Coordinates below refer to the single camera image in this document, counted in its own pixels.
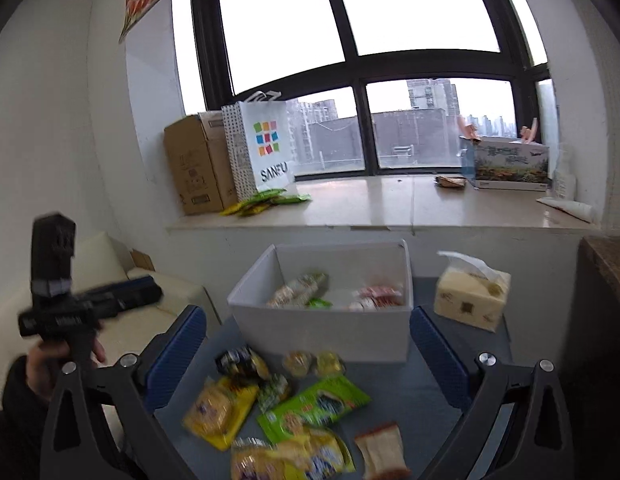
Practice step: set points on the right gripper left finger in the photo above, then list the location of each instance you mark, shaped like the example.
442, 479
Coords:
101, 424

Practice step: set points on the wooden side shelf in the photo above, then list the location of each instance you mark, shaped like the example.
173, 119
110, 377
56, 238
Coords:
604, 253

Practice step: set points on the black yellow snack packet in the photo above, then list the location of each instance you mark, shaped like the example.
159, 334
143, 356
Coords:
243, 363

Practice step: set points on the clear wrapped toast snack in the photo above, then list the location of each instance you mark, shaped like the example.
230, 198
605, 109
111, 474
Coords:
383, 453

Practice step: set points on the illustrated tissue box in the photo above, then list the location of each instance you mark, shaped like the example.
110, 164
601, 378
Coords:
496, 163

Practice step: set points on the jelly cup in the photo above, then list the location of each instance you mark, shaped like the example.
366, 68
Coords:
298, 363
328, 364

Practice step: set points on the white storage box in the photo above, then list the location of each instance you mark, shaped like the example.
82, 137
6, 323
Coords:
326, 323

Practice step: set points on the white tube on sill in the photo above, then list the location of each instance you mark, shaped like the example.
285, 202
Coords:
581, 211

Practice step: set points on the orange white snack packet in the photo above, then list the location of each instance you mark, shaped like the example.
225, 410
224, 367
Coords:
373, 298

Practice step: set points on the small brown packet on sill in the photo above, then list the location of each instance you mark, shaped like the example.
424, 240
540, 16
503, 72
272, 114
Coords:
450, 182

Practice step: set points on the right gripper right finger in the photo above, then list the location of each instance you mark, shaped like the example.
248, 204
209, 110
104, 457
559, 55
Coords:
536, 440

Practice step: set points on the green sachets on windowsill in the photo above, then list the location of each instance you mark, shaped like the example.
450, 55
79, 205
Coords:
263, 201

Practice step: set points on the yellow cookie packet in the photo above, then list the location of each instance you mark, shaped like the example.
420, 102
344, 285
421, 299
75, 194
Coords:
253, 459

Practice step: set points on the white Sanfu shopping bag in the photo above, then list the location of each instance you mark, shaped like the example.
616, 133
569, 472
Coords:
259, 143

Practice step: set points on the large white snack bag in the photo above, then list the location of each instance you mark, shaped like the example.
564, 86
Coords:
299, 292

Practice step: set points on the brown cardboard box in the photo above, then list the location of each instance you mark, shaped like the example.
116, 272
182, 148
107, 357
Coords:
199, 161

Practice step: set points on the beige tissue pack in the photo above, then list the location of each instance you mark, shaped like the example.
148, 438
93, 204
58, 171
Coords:
471, 293

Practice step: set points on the person's left hand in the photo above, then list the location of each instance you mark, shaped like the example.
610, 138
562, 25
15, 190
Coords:
41, 365

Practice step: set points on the yellow blue snack bag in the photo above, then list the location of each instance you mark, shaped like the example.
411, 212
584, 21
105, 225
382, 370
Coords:
316, 453

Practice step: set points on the yellow purple snack bag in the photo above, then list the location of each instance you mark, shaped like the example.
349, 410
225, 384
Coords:
220, 410

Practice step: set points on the green snack bag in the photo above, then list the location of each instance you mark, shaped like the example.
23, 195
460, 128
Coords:
318, 406

